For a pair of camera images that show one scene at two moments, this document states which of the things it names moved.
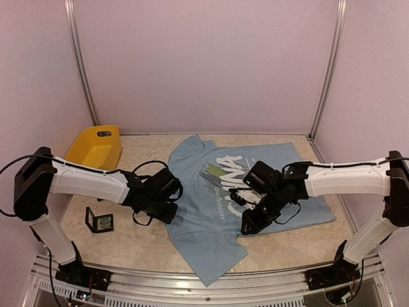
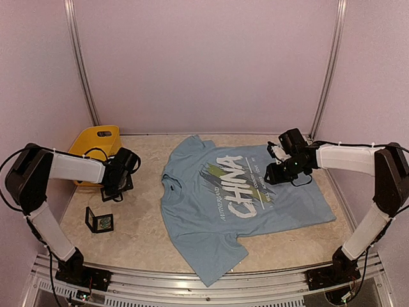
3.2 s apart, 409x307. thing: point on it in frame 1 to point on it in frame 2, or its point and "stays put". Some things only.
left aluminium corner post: (71, 16) stays put
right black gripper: (255, 224) to (274, 176)
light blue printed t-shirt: (206, 229) stays put
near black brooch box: (99, 224) stays put
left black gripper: (167, 217) to (109, 190)
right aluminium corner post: (340, 16) stays put
